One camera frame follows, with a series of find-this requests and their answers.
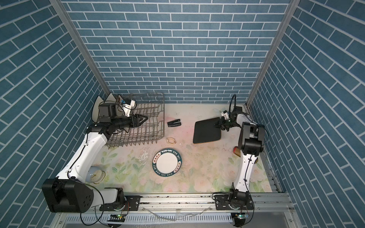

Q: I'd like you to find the left base circuit board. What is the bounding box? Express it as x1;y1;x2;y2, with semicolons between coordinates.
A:
107;214;126;223

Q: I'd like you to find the white square plate outer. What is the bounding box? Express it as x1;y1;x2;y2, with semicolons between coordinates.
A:
94;96;104;108

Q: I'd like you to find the black square plate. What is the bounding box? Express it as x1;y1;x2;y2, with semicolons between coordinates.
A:
193;117;221;144

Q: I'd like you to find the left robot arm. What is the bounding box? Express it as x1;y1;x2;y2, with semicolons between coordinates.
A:
41;102;148;213

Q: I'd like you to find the black stapler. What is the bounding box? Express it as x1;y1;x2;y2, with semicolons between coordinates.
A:
167;119;182;127

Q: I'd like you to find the white cable duct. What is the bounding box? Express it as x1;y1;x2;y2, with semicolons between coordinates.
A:
64;213;233;225

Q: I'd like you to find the floral square plate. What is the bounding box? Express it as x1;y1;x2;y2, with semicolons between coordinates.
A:
116;95;125;105

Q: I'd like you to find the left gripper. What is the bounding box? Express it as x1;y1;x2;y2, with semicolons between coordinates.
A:
111;113;148;130

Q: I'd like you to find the right base circuit board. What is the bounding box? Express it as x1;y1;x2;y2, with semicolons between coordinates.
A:
231;212;249;223

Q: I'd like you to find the white square plate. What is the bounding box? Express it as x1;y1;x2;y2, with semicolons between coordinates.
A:
94;96;104;108
105;93;117;104

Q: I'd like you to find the white square plate inner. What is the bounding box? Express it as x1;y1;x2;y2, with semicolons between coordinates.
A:
105;93;117;104

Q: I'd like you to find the grey wire dish rack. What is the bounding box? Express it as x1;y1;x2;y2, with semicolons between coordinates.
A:
106;93;165;148

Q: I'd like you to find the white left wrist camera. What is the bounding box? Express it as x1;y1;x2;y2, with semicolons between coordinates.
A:
121;98;136;117

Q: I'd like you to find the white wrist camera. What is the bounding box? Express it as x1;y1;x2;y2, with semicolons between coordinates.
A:
221;110;230;120
121;98;136;117

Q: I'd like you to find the base circuit board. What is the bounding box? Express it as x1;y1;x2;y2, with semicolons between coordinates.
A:
231;212;249;223
107;214;126;223

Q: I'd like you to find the white round bowl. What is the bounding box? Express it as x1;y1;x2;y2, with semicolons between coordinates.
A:
86;166;106;184

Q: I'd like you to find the brown striped cylinder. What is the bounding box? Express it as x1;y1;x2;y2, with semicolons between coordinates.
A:
233;146;241;157

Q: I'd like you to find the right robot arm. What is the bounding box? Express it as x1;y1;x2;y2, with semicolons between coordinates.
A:
219;106;266;210

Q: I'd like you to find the aluminium mounting rail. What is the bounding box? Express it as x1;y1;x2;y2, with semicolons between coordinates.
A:
51;193;301;228

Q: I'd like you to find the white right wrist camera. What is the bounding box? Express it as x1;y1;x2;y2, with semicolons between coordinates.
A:
221;110;230;120

